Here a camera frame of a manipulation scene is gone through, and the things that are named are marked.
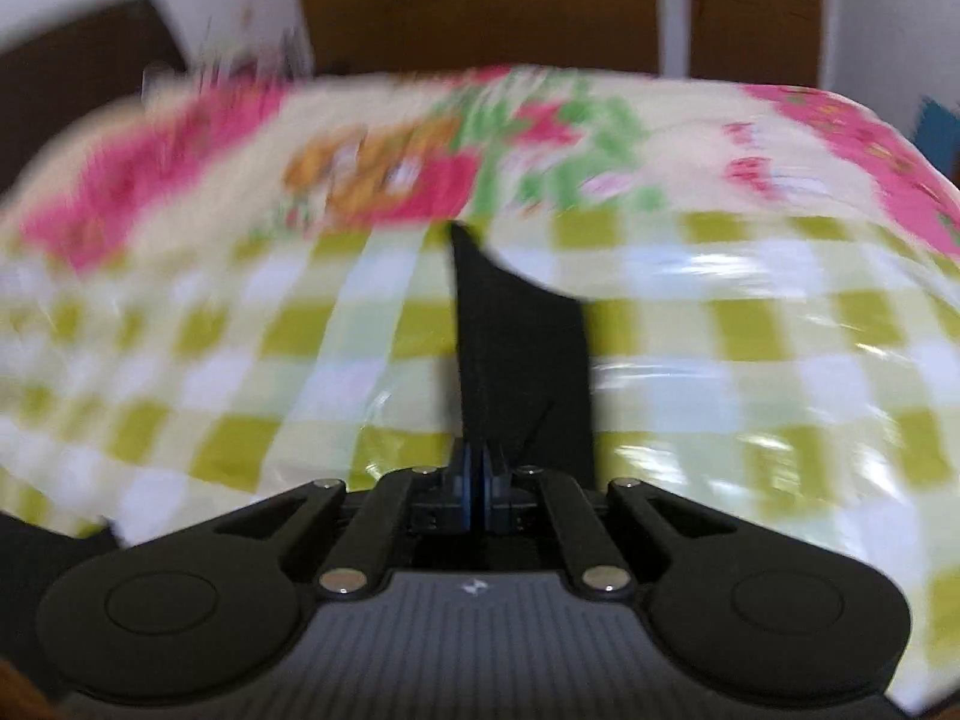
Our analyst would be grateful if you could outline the brown wooden wardrobe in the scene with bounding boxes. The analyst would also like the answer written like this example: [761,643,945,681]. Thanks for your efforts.
[289,0,662,81]

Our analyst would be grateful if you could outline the brown wooden door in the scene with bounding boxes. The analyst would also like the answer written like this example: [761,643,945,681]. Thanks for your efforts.
[686,0,827,85]

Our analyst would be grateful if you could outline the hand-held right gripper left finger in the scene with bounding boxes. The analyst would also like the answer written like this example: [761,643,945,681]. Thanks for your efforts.
[214,442,476,602]

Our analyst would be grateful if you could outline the black pants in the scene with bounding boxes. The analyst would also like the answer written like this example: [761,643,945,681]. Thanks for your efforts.
[448,220,599,500]

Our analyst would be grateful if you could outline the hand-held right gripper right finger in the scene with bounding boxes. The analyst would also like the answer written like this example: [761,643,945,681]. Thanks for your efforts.
[478,444,740,602]

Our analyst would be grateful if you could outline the printed checkered blanket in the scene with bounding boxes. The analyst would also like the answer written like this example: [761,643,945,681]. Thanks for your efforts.
[0,64,960,717]

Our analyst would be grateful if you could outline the dark wooden headboard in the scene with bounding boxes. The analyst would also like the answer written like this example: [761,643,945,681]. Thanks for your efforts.
[0,0,190,196]

